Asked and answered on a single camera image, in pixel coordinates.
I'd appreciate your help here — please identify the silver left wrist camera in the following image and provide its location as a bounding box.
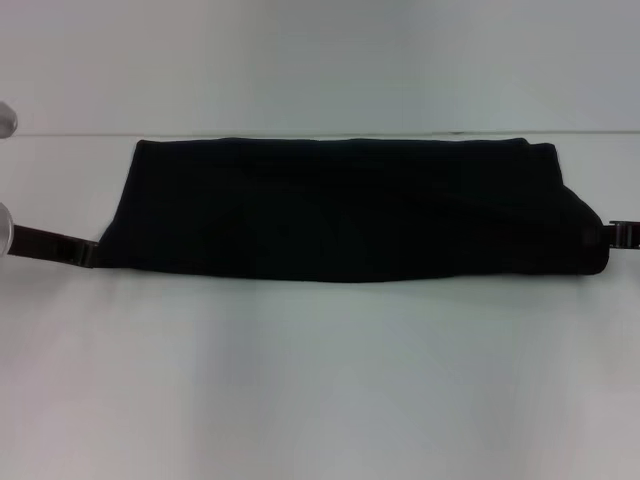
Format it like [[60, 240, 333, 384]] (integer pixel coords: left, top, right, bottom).
[[0, 99, 20, 140]]

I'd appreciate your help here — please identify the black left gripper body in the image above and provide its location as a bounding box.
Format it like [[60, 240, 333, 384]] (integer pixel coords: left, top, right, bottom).
[[8, 223, 86, 266]]

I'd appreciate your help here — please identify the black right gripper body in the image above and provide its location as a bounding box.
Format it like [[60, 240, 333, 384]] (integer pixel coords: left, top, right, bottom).
[[612, 218, 640, 250]]

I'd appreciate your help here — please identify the black t-shirt with white print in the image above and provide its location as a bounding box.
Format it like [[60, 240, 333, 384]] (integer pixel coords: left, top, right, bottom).
[[92, 134, 615, 286]]

